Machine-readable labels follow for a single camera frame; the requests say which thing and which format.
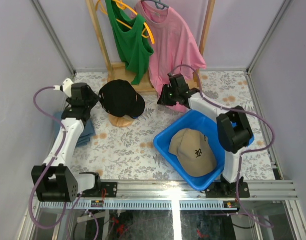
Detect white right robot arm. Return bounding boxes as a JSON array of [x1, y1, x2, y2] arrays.
[[153, 73, 254, 197]]

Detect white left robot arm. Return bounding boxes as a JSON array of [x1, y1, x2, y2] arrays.
[[31, 78, 102, 203]]

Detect folded blue denim cloth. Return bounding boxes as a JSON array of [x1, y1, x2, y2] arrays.
[[53, 111, 96, 148]]

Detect blue plastic bin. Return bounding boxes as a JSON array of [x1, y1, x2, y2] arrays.
[[153, 109, 256, 192]]

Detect pink t-shirt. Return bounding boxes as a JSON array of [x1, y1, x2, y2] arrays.
[[129, 6, 207, 113]]

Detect wooden hat stand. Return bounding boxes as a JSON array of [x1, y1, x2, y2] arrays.
[[108, 114, 135, 128]]

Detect green tank top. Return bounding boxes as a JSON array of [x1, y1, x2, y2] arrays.
[[105, 0, 154, 85]]

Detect grey clothes hanger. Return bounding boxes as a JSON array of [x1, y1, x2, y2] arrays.
[[141, 0, 169, 10]]

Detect yellow clothes hanger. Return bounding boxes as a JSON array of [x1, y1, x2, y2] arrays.
[[95, 0, 155, 45]]

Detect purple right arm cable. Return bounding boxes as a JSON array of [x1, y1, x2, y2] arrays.
[[167, 64, 275, 229]]

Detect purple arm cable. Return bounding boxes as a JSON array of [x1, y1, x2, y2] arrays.
[[167, 64, 275, 229], [27, 85, 99, 240]]

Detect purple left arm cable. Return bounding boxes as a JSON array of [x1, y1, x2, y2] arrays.
[[27, 85, 99, 240]]

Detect aluminium mounting rail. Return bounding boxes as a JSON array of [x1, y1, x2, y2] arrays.
[[30, 179, 299, 211]]

